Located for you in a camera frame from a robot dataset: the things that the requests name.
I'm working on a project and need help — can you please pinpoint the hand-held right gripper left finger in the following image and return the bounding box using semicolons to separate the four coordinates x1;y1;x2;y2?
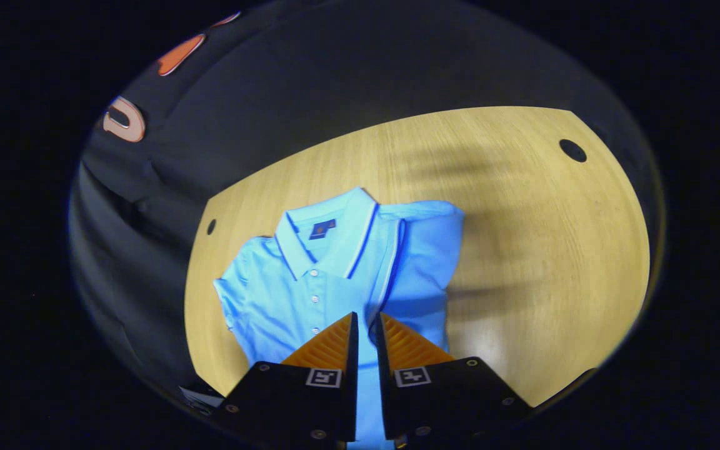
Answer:
209;311;361;446

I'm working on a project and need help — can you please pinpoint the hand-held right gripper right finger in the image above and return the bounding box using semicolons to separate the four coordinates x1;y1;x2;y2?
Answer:
375;312;533;441

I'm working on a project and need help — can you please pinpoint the light blue T-shirt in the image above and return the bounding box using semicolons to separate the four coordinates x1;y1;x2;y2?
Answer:
213;186;466;450

